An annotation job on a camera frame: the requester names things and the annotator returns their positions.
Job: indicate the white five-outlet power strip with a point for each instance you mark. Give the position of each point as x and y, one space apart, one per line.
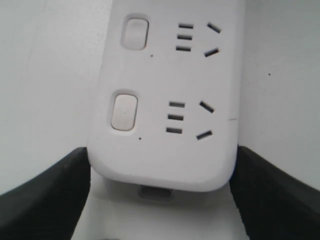
166 111

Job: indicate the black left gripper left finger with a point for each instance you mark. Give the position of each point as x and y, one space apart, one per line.
49 206

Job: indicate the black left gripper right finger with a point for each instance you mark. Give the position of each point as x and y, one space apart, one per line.
272 204

